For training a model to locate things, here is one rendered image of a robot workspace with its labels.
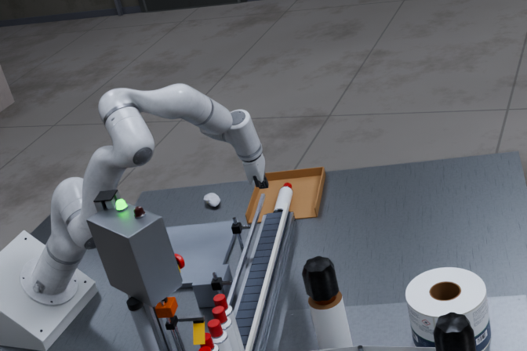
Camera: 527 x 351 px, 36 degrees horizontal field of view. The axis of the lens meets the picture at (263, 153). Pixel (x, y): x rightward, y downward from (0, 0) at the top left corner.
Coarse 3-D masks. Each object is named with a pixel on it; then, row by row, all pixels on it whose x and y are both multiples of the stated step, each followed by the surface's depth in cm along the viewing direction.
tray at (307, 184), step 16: (272, 176) 314; (288, 176) 313; (304, 176) 312; (320, 176) 310; (256, 192) 307; (272, 192) 307; (304, 192) 301; (320, 192) 295; (272, 208) 296; (304, 208) 291
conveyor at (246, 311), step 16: (272, 224) 277; (272, 240) 268; (256, 256) 262; (256, 272) 254; (272, 272) 252; (256, 288) 246; (240, 304) 241; (256, 304) 239; (240, 320) 234; (256, 336) 226
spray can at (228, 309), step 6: (222, 294) 212; (216, 300) 210; (222, 300) 210; (228, 306) 213; (228, 312) 211; (234, 318) 214; (234, 324) 214; (234, 330) 214; (240, 336) 217; (240, 342) 217; (240, 348) 217
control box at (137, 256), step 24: (96, 216) 182; (120, 216) 180; (144, 216) 177; (96, 240) 183; (120, 240) 173; (144, 240) 174; (168, 240) 179; (120, 264) 180; (144, 264) 175; (168, 264) 179; (120, 288) 186; (144, 288) 177; (168, 288) 181
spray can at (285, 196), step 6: (282, 186) 298; (288, 186) 298; (282, 192) 294; (288, 192) 295; (282, 198) 290; (288, 198) 292; (276, 204) 288; (282, 204) 287; (276, 210) 285; (282, 210) 284
